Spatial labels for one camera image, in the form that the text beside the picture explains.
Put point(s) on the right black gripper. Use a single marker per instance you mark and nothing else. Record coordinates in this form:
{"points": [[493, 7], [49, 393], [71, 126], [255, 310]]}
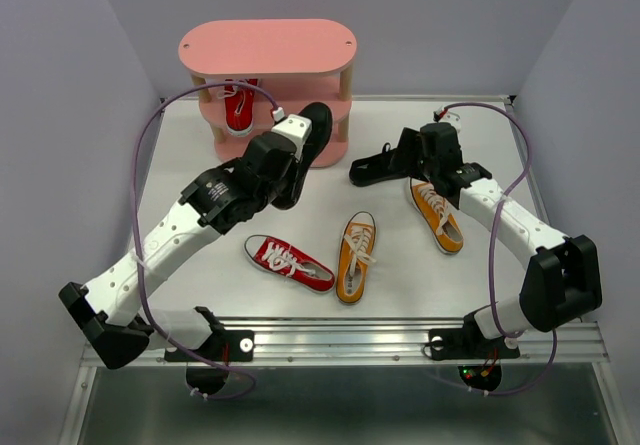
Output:
{"points": [[410, 141]]}

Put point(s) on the black canvas shoe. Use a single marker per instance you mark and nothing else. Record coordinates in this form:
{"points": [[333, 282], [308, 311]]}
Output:
{"points": [[389, 164], [321, 129]]}

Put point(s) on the red sneaker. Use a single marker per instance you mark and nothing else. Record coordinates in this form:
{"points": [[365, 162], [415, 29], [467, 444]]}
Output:
{"points": [[276, 256], [238, 103]]}

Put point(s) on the orange sneaker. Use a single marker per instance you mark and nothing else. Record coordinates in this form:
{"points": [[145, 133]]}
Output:
{"points": [[355, 257], [435, 210]]}

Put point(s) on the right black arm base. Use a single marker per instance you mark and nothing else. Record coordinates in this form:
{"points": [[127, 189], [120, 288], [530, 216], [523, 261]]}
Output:
{"points": [[481, 369]]}

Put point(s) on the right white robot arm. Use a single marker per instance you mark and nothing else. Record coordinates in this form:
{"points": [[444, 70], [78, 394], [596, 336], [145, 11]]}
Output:
{"points": [[562, 278]]}

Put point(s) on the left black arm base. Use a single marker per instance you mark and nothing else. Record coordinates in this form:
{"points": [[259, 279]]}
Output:
{"points": [[215, 350]]}

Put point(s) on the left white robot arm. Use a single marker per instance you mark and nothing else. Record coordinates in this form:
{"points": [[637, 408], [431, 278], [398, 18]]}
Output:
{"points": [[111, 308]]}

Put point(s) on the pink three-tier shoe shelf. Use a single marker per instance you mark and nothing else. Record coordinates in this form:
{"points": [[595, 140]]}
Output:
{"points": [[296, 61]]}

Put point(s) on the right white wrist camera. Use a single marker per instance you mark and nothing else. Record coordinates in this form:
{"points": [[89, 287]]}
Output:
{"points": [[444, 115]]}

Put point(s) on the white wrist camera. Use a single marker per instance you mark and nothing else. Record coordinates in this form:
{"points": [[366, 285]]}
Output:
{"points": [[444, 115], [294, 127]]}

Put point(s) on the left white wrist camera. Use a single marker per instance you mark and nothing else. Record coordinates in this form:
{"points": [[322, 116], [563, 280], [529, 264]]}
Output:
{"points": [[294, 127]]}

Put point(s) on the aluminium front rail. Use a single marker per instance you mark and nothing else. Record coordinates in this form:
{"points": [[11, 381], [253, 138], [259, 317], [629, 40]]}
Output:
{"points": [[379, 342]]}

